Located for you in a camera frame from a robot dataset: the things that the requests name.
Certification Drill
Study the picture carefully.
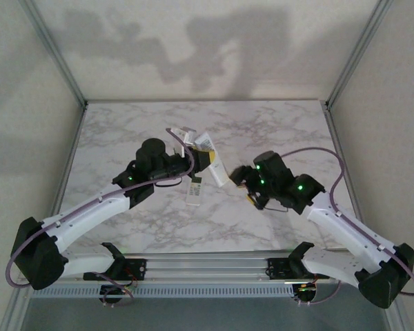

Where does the small circuit board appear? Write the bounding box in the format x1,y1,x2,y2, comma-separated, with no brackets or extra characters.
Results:
292,282,319,305
101,284,139,307

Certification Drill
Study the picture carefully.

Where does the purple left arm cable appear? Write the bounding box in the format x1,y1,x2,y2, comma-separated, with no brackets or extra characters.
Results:
6,128,196,308

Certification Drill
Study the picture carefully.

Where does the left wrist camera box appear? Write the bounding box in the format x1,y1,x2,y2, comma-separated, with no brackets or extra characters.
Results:
170,126,198,146

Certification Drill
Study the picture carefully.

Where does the aluminium mounting rail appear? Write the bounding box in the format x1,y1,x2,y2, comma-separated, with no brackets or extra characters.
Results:
16,253,397,285

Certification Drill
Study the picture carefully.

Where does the grey slotted cable duct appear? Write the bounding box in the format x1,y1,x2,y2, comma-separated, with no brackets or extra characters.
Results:
30,283,297,299

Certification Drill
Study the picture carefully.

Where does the aluminium frame post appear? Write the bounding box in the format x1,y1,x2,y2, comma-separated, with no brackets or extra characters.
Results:
325,0,397,108
19,0,90,107

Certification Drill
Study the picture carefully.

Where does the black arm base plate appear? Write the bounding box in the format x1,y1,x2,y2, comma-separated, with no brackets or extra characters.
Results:
83,258,148,281
267,257,331,280

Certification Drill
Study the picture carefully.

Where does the short white display remote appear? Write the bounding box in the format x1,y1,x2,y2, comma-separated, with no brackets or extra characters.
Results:
186,176,205,207

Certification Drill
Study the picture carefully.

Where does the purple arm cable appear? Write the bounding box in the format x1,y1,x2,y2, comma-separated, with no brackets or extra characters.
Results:
6,128,196,308
282,147,414,306

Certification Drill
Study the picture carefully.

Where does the aluminium table side rail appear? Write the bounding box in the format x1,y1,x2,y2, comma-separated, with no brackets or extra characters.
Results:
322,103,372,254
41,103,88,256

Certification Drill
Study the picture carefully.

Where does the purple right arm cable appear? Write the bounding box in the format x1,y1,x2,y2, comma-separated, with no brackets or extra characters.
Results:
282,147,414,306

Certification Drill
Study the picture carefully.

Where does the aluminium frame leg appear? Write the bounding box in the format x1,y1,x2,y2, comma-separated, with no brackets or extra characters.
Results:
384,306,412,331
0,288,34,331

